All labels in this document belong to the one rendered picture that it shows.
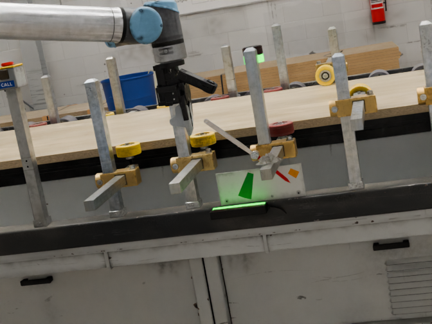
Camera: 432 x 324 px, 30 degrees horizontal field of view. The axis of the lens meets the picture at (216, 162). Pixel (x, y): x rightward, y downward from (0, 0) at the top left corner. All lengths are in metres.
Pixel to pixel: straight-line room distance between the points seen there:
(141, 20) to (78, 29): 0.16
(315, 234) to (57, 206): 0.93
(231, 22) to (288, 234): 7.18
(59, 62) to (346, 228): 7.87
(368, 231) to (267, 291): 0.50
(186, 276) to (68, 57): 7.37
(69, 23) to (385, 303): 1.45
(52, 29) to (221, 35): 7.66
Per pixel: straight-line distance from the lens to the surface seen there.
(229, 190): 2.44
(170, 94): 2.24
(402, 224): 2.47
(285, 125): 2.47
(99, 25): 2.00
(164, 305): 2.90
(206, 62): 9.63
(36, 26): 1.96
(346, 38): 9.49
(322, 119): 2.53
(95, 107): 2.50
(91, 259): 2.67
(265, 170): 2.11
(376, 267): 2.75
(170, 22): 2.21
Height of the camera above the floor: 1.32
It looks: 11 degrees down
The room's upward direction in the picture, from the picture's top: 10 degrees counter-clockwise
